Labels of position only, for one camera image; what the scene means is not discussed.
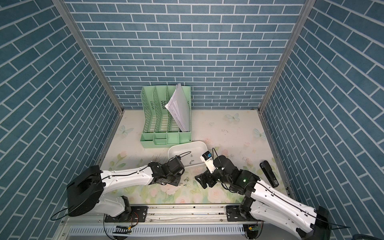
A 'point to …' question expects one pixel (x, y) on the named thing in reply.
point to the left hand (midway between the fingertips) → (181, 181)
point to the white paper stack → (177, 105)
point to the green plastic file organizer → (160, 129)
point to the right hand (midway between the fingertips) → (202, 173)
